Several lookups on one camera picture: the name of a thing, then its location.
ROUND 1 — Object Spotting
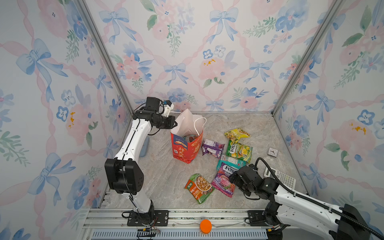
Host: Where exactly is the purple Fox's berries candy bag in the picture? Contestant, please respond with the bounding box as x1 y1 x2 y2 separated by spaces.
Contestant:
211 163 238 198

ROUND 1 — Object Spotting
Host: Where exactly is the red paper gift bag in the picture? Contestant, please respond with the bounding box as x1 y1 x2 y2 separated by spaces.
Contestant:
171 109 207 164

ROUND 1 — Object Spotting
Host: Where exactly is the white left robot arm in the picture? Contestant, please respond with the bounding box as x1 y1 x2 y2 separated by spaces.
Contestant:
105 97 178 217

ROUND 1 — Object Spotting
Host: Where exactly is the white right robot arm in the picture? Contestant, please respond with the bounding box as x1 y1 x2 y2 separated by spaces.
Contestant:
229 165 374 240

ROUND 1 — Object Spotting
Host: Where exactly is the teal snack bag upper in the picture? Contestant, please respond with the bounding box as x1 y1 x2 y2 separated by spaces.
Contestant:
216 155 247 171

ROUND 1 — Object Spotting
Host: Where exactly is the green Fox's tea candy bag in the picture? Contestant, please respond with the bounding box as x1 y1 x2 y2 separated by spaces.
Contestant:
226 140 253 164

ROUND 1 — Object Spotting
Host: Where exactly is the yellow corn snack bag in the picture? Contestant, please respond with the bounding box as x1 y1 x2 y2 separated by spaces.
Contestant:
224 128 251 143

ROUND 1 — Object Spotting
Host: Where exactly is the white calculator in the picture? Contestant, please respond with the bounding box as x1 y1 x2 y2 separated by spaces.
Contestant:
264 168 296 190

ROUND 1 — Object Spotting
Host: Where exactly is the small white square clock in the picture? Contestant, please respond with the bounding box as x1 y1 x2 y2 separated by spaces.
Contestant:
268 148 279 158

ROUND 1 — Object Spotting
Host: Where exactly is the orange green noodle packet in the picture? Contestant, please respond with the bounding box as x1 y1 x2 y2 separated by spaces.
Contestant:
185 174 215 204

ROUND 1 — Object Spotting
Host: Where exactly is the purple snack packet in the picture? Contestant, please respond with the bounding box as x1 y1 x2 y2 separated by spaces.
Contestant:
202 139 225 159

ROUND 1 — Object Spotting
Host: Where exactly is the orange round button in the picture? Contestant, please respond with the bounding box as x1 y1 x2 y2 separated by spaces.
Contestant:
200 219 212 234

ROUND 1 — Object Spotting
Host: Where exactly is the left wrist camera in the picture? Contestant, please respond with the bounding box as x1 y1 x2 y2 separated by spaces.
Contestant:
162 100 174 118

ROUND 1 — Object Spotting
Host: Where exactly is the black corrugated cable conduit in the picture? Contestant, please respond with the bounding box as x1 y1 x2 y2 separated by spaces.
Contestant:
254 157 384 240

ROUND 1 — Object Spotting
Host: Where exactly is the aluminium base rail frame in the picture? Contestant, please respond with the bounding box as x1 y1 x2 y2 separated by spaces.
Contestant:
79 206 341 240

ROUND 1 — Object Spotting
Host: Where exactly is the aluminium corner post left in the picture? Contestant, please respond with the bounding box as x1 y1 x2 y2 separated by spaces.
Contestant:
74 0 133 115

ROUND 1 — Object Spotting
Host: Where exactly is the aluminium corner post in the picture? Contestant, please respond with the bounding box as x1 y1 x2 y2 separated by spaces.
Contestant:
271 0 345 117
74 0 133 115

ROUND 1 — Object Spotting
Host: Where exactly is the aluminium corner post right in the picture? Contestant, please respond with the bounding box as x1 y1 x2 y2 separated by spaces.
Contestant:
271 0 345 117

